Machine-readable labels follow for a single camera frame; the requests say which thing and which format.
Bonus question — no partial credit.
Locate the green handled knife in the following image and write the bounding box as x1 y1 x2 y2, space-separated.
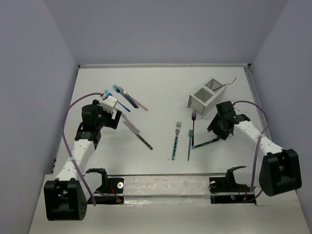
192 138 219 149

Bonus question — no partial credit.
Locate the black handled knife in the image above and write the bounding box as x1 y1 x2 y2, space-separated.
123 121 153 150

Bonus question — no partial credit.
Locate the teal plastic fork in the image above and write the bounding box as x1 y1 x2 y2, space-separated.
188 129 194 161

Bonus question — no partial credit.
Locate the purple metallic fork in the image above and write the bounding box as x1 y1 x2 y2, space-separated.
191 110 196 147

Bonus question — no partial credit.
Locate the green handled fork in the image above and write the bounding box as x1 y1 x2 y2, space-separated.
172 121 181 160

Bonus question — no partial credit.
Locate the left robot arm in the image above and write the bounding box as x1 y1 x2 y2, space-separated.
43 97 122 221

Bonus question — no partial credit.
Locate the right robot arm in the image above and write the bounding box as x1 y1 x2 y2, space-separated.
207 101 302 196

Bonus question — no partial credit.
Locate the white two-compartment utensil holder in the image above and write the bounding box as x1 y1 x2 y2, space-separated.
187 77 227 118

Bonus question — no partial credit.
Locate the small blue fork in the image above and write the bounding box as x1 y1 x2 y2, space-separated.
104 89 130 112

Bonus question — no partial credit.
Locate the long blue fork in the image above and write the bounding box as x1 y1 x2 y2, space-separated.
113 84 138 109

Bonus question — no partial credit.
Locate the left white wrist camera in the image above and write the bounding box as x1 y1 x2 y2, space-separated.
100 96 118 114

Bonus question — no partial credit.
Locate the pink handled knife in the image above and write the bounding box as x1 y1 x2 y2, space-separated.
121 113 140 133

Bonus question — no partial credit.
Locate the pink handled fork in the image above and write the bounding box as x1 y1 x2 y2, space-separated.
117 86 148 111

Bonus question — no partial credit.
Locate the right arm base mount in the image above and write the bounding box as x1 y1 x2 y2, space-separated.
208 166 256 204

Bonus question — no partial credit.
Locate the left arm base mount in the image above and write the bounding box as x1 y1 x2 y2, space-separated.
85 168 124 205

